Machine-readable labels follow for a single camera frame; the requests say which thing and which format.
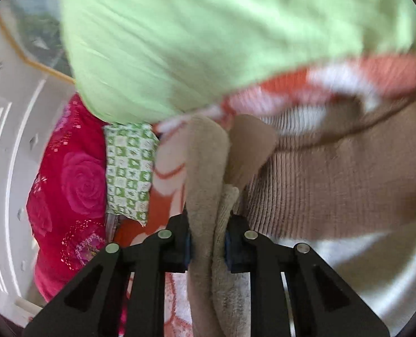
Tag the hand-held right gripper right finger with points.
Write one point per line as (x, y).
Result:
(237, 249)

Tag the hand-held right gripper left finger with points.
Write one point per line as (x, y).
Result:
(174, 249)

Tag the beige knit sweater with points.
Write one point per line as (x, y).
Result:
(299, 189)

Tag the green white checkered pillow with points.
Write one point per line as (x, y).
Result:
(130, 168)

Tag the red rose print quilt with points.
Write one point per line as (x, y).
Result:
(71, 196)

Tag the white headboard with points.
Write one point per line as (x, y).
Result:
(11, 182)

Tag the orange white floral blanket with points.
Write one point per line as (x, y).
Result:
(334, 80)

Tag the light green quilt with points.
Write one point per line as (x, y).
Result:
(211, 35)

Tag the landscape wall picture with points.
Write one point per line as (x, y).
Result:
(36, 28)

